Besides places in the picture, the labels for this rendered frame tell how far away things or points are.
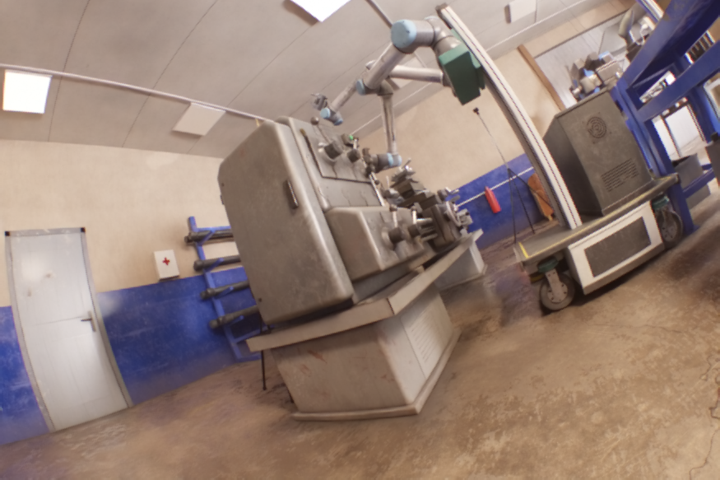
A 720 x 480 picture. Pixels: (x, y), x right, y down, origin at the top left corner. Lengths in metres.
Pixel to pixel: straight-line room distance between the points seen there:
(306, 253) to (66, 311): 3.24
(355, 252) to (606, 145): 1.23
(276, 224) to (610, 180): 1.47
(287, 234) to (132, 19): 2.79
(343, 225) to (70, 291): 3.39
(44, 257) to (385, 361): 3.69
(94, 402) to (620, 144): 4.65
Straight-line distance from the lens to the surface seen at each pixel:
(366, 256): 1.07
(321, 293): 1.08
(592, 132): 1.55
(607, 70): 1.96
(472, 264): 3.37
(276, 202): 1.17
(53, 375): 3.83
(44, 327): 3.86
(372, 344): 1.12
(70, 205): 4.34
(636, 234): 1.52
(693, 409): 0.81
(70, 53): 3.67
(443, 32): 1.70
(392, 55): 1.74
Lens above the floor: 0.57
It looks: 11 degrees up
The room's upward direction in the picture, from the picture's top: 23 degrees counter-clockwise
